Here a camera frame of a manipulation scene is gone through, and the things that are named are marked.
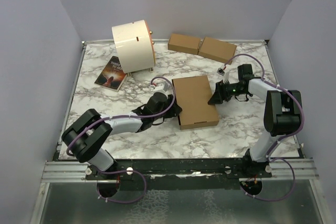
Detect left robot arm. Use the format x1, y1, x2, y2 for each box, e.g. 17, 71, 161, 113
61, 92, 182, 179

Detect dark paperback book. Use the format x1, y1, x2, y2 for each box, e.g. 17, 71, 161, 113
95, 56, 127, 92

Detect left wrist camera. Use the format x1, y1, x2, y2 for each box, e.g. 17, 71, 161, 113
151, 82, 169, 95

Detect brown cardboard box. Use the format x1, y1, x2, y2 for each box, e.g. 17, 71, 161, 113
172, 75, 219, 130

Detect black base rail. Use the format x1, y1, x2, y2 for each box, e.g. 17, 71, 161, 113
86, 158, 271, 190

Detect cream cylindrical container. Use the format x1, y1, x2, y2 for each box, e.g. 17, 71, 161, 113
111, 20, 156, 73

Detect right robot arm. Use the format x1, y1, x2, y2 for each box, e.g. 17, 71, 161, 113
208, 64, 304, 177

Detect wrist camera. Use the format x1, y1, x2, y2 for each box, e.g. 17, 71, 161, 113
151, 82, 169, 95
217, 67, 230, 83

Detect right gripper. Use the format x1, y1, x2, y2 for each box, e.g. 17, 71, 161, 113
208, 80, 246, 105

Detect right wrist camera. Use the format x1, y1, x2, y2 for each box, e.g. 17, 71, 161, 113
217, 67, 230, 83

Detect aluminium table frame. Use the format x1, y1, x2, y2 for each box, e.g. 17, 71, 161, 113
33, 40, 334, 223

